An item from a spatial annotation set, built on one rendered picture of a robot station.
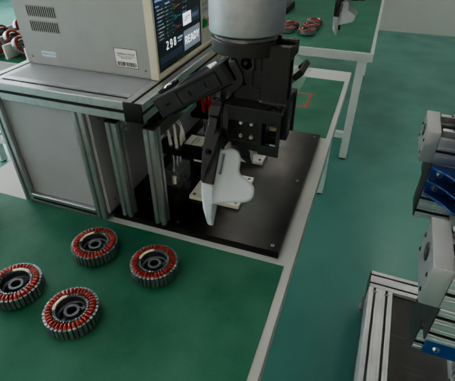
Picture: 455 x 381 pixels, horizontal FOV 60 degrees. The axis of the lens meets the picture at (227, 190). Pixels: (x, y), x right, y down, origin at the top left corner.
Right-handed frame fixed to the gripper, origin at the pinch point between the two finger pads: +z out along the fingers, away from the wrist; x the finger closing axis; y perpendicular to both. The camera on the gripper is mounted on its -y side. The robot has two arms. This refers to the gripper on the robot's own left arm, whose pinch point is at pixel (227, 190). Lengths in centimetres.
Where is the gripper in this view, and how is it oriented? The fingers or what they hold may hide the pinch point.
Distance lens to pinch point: 51.9
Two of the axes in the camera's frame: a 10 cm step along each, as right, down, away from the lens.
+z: 0.0, 8.1, 5.9
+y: 9.3, 2.2, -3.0
